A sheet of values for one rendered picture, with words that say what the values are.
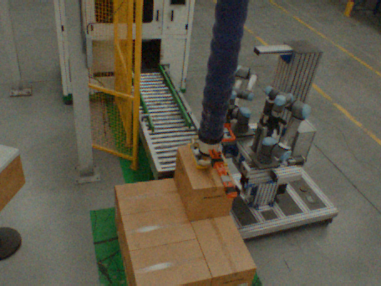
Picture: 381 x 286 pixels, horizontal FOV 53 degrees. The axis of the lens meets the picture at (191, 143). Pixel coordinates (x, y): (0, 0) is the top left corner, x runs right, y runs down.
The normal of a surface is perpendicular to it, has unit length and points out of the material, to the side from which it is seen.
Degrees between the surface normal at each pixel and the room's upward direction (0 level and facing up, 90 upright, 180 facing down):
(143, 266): 0
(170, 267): 0
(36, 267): 0
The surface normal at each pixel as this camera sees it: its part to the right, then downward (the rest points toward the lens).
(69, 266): 0.11, -0.79
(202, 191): 0.25, 0.61
